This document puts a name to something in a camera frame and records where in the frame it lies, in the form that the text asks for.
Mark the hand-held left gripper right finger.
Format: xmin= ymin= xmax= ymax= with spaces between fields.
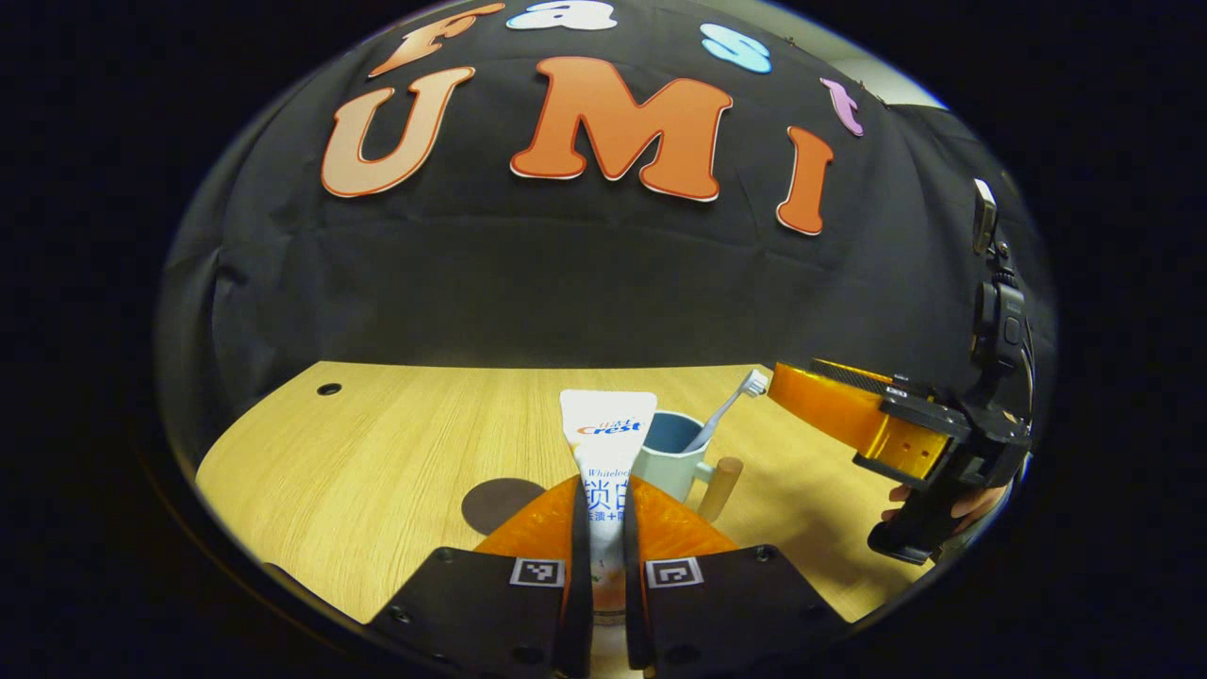
xmin=622 ymin=474 xmax=850 ymax=675

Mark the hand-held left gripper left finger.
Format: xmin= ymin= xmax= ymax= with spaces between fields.
xmin=368 ymin=474 xmax=595 ymax=678

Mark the dark brown round coaster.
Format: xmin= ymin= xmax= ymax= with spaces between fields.
xmin=461 ymin=477 xmax=548 ymax=537

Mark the white toothbrush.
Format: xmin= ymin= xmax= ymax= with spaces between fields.
xmin=681 ymin=370 xmax=769 ymax=454

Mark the light blue cup wooden handle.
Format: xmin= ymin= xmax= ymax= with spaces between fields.
xmin=630 ymin=411 xmax=744 ymax=524

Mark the white toothpaste tube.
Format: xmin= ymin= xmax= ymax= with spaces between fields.
xmin=559 ymin=389 xmax=658 ymax=625

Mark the black backdrop cloth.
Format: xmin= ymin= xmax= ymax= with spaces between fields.
xmin=156 ymin=0 xmax=1057 ymax=472

